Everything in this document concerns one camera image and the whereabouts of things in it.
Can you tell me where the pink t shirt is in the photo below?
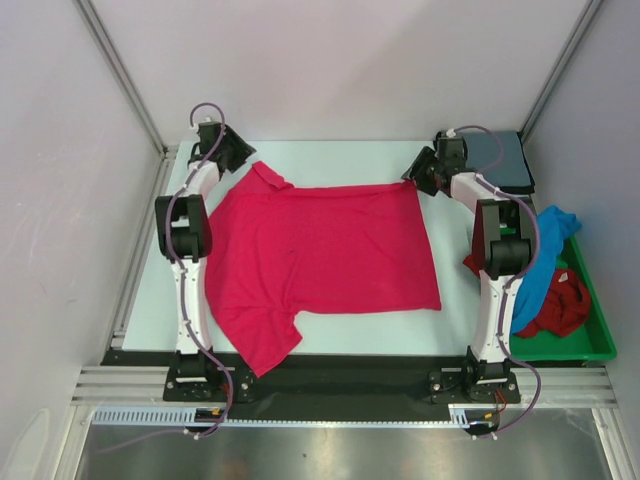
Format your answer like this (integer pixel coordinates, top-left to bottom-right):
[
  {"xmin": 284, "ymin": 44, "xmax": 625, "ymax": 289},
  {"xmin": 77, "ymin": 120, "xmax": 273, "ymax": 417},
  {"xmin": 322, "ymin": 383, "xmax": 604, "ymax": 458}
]
[{"xmin": 205, "ymin": 162, "xmax": 442, "ymax": 376}]

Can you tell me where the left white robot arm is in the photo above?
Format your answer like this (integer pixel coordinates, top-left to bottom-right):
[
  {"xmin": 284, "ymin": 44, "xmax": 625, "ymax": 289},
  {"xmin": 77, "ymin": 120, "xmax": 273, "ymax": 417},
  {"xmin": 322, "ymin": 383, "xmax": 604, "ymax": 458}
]
[{"xmin": 154, "ymin": 118, "xmax": 255, "ymax": 402}]

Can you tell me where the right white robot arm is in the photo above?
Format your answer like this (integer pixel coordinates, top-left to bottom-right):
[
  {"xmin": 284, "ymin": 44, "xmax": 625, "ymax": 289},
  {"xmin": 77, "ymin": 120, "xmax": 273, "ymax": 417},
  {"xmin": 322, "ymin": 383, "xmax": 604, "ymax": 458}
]
[{"xmin": 402, "ymin": 125, "xmax": 540, "ymax": 403}]

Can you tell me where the folded grey t shirt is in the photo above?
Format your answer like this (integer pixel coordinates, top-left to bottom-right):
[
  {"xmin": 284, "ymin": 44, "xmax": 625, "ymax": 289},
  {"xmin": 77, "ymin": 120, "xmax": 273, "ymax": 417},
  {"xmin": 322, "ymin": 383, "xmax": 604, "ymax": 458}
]
[{"xmin": 462, "ymin": 131, "xmax": 503, "ymax": 186}]

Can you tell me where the folded black t shirt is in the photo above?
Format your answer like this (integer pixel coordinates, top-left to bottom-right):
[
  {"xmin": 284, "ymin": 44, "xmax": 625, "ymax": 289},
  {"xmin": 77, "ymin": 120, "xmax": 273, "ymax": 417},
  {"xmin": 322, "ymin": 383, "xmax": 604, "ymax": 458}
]
[{"xmin": 487, "ymin": 131, "xmax": 535, "ymax": 195}]

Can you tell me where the blue t shirt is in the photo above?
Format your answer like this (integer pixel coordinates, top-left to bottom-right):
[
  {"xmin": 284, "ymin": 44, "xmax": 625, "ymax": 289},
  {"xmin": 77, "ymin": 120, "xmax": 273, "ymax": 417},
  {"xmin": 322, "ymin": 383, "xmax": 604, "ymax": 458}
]
[{"xmin": 511, "ymin": 205, "xmax": 581, "ymax": 335}]

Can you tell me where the dark red t shirt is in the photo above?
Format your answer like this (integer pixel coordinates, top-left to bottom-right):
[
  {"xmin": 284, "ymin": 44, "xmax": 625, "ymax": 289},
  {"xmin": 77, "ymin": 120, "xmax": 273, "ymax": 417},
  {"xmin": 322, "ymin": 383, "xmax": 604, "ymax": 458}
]
[{"xmin": 462, "ymin": 252, "xmax": 593, "ymax": 340}]

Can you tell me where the green plastic bin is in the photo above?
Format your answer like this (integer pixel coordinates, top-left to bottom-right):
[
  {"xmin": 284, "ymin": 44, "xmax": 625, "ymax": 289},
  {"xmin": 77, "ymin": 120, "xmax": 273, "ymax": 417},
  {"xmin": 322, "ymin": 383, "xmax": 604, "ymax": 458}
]
[{"xmin": 510, "ymin": 237, "xmax": 617, "ymax": 363}]

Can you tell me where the left aluminium frame post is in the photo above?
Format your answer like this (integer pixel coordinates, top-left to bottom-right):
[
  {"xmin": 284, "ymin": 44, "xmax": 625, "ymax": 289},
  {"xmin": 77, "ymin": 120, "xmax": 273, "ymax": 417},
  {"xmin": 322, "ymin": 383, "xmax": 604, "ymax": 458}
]
[{"xmin": 71, "ymin": 0, "xmax": 167, "ymax": 156}]

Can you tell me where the aluminium frame post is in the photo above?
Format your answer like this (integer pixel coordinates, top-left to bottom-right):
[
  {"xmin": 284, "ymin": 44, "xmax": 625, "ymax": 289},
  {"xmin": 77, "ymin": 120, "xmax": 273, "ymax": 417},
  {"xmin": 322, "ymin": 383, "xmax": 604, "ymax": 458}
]
[
  {"xmin": 71, "ymin": 0, "xmax": 167, "ymax": 156},
  {"xmin": 520, "ymin": 0, "xmax": 606, "ymax": 143}
]

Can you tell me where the right aluminium frame post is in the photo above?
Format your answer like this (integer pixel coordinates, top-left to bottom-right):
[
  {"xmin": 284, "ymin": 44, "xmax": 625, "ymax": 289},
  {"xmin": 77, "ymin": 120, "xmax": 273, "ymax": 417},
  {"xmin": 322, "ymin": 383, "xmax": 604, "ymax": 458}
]
[{"xmin": 520, "ymin": 0, "xmax": 606, "ymax": 143}]

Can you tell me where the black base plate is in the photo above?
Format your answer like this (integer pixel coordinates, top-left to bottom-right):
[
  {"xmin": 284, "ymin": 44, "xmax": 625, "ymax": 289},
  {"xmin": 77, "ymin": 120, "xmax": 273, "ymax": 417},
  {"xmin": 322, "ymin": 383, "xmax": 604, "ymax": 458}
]
[{"xmin": 102, "ymin": 351, "xmax": 521, "ymax": 423}]

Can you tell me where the white cable duct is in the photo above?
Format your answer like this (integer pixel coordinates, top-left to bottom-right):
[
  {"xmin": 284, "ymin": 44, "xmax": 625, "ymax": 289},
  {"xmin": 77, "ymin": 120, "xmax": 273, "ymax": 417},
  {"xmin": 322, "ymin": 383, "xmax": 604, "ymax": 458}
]
[{"xmin": 92, "ymin": 402, "xmax": 507, "ymax": 429}]

